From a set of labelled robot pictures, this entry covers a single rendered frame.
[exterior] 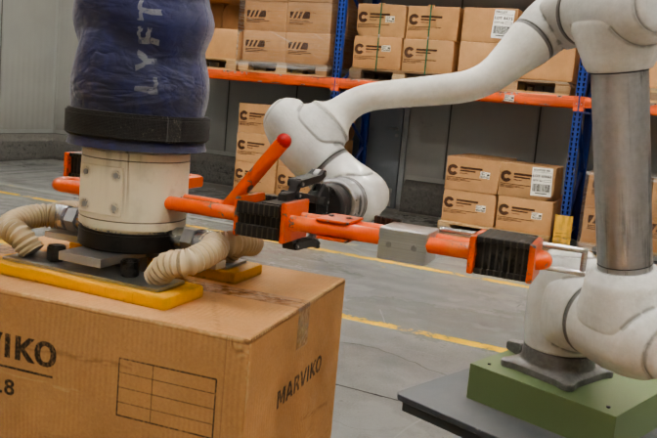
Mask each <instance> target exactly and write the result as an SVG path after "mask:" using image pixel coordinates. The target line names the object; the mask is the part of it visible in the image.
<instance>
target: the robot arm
mask: <svg viewBox="0 0 657 438"><path fill-rule="evenodd" d="M574 48H577V50H578V52H579V55H580V58H581V60H582V64H583V67H584V68H585V70H586V71H587V72H590V73H591V118H592V147H593V176H594V205H595V234H596V256H595V255H594V254H593V253H592V252H590V251H589V253H588V260H587V267H586V275H585V276H584V277H580V276H576V275H570V274H564V273H558V272H553V271H547V270H540V273H539V275H538V276H537V277H536V278H535V279H534V280H533V282H532V283H531V284H529V289H528V295H527V302H526V310H525V322H524V341H523V340H517V339H509V340H508V342H507V343H506V348H507V350H509V351H511V352H512V353H514V354H515V355H512V356H506V357H502V359H501V365H502V366H503V367H506V368H510V369H513V370H516V371H519V372H523V373H525V374H528V375H530V376H532V377H534V378H537V379H539V380H542V381H544V382H547V383H549V384H551V385H554V386H556V387H557V388H559V389H561V390H563V391H567V392H573V391H575V390H576V389H577V388H578V387H581V386H584V385H587V384H590V383H593V382H596V381H599V380H602V379H605V378H612V377H613V372H614V373H616V374H618V375H621V376H624V377H628V378H632V379H638V380H650V379H657V266H656V265H655V264H653V243H652V191H651V138H650V85H649V69H650V68H652V67H654V65H655V63H656V62H657V0H536V1H535V2H534V3H533V4H531V5H530V6H529V7H528V8H527V9H526V11H525V12H524V13H523V14H522V15H521V16H520V18H519V19H518V20H517V21H516V22H515V23H514V24H513V25H512V26H511V27H510V29H509V30H508V31H507V33H506V34H505V35H504V37H503V39H502V40H501V41H500V42H499V44H498V45H497V46H496V47H495V49H494V50H493V51H492V52H491V53H490V55H489V56H488V57H487V58H486V59H485V60H484V61H483V62H481V63H480V64H479V65H477V66H474V67H472V68H470V69H467V70H463V71H459V72H453V73H446V74H438V75H429V76H421V77H412V78H403V79H395V80H386V81H378V82H373V83H368V84H364V85H360V86H357V87H354V88H352V89H349V90H347V91H345V92H343V93H342V94H340V95H338V96H336V97H335V98H333V99H331V100H329V101H326V102H319V101H314V102H312V103H310V104H303V103H302V102H301V101H300V100H297V99H292V98H283V99H279V100H277V101H275V102H274V103H273V104H272V105H271V106H270V107H269V109H268V110H267V112H266V113H265V116H264V119H263V126H264V131H265V134H266V136H267V139H268V141H269V143H270V145H272V143H273V142H274V141H275V140H276V139H277V137H278V136H279V135H280V134H282V133H286V134H288V135H289V136H290V138H291V145H290V147H289V148H287V149H286V150H285V152H284V153H283V154H282V155H281V156H280V160H281V161H282V162H283V164H284V165H285V166H286V167H287V168H288V169H289V170H290V171H291V172H292V173H293V174H294V175H295V176H296V177H292V178H289V179H288V180H287V185H288V186H289V188H288V190H281V192H280V193H279V195H278V198H277V199H272V200H267V201H262V203H267V204H273V205H279V206H280V207H281V209H282V203H285V202H290V201H294V200H299V199H304V198H309V209H308V213H313V214H320V215H328V214H332V213H336V214H343V215H349V216H356V217H362V218H364V219H363V220H362V221H364V222H371V221H372V220H374V216H375V215H379V214H380V213H381V212H382V211H383V210H384V209H385V208H386V206H387V204H388V201H389V190H388V187H387V185H386V183H385V181H384V180H383V179H382V178H381V177H380V176H379V175H378V174H377V173H375V172H373V171H372V170H371V169H370V168H368V167H367V166H366V165H364V164H363V163H361V162H360V161H359V160H357V159H356V158H355V157H354V156H353V155H352V154H350V153H349V152H348V151H346V149H345V148H344V146H345V144H346V143H347V142H348V141H349V129H350V127H351V125H352V123H353V122H354V121H355V120H356V119H357V118H358V117H360V116H361V115H363V114H365V113H367V112H369V111H373V110H385V109H398V108H412V107H426V106H441V105H452V104H461V103H467V102H472V101H476V100H479V99H482V98H485V97H488V96H490V95H492V94H494V93H496V92H498V91H500V90H502V89H503V88H504V87H506V86H507V85H509V84H510V83H512V82H513V81H515V80H516V79H518V78H520V77H521V76H523V75H524V74H526V73H528V72H529V71H531V70H532V69H534V68H536V67H538V66H540V65H542V64H544V63H545V62H547V61H548V60H549V59H551V58H552V57H553V56H555V55H556V54H557V53H559V52H560V51H562V50H563V49H565V50H569V49H574ZM305 187H309V188H310V191H309V192H308V194H304V193H301V192H300V188H305Z"/></svg>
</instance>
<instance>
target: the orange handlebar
mask: <svg viewBox="0 0 657 438"><path fill-rule="evenodd" d="M202 185H203V177H201V176H200V175H196V174H190V176H189V189H192V188H199V187H202ZM52 187H53V188H54V190H56V191H58V192H62V193H68V194H74V195H79V187H80V178H79V177H58V178H56V179H55V180H54V181H53V182H52ZM184 197H188V198H184ZM191 198H192V199H191ZM197 199H199V200H197ZM204 200H205V201H204ZM210 201H212V202H210ZM222 201H223V199H218V198H212V197H200V196H194V195H187V194H184V195H183V197H168V198H167V199H166V200H165V202H164V206H165V208H166V209H168V210H174V211H180V212H186V213H192V214H197V215H203V216H209V217H215V218H221V219H227V220H233V221H234V214H235V207H234V206H233V205H228V204H221V203H222ZM215 202H219V203H215ZM363 219H364V218H362V217H356V216H349V215H343V214H336V213H332V214H328V215H320V214H313V213H307V212H302V213H301V215H300V216H295V215H290V217H289V218H288V222H287V226H288V229H289V230H292V231H297V232H303V233H309V234H315V239H321V240H327V241H338V242H344V243H348V242H350V241H361V242H367V243H373V244H378V240H379V236H378V235H379V228H380V227H381V226H384V225H382V224H376V223H370V222H364V221H362V220H363ZM469 239H470V238H465V237H458V236H452V235H446V234H439V233H438V234H437V235H436V238H433V237H430V238H429V239H428V242H427V244H426V246H425V247H426V250H427V252H428V253H433V254H439V255H445V256H451V257H457V258H462V259H467V256H468V248H469ZM551 264H552V257H551V255H550V254H549V253H548V252H546V251H544V250H542V249H541V251H540V253H538V254H537V258H536V263H535V270H544V269H547V268H549V267H550V266H551Z"/></svg>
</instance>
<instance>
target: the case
mask: <svg viewBox="0 0 657 438"><path fill-rule="evenodd" d="M174 279H179V280H184V281H185V282H188V283H193V284H198V285H202V287H203V291H202V297H200V298H197V299H195V300H192V301H189V302H187V303H184V304H182V305H179V306H176V307H174V308H171V309H169V310H166V311H162V310H158V309H154V308H150V307H145V306H141V305H136V304H132V303H128V302H123V301H119V300H114V299H110V298H105V297H102V296H98V295H93V294H89V293H84V292H80V291H75V290H71V289H67V288H62V287H58V286H53V285H45V284H42V283H38V282H33V281H29V280H24V279H20V278H15V277H11V276H7V275H2V274H0V438H330V436H331V426H332V415H333V405H334V394H335V384H336V373H337V362H338V351H339V340H340V331H341V320H342V309H343V298H344V288H345V279H343V278H338V277H332V276H326V275H320V274H314V273H308V272H302V271H296V270H290V269H285V268H279V267H273V266H267V265H262V273H261V275H258V276H256V277H253V278H250V279H248V280H245V281H242V282H240V283H237V284H235V285H230V284H225V283H220V282H215V281H211V280H206V279H201V278H196V277H191V276H187V277H186V278H184V277H181V278H174Z"/></svg>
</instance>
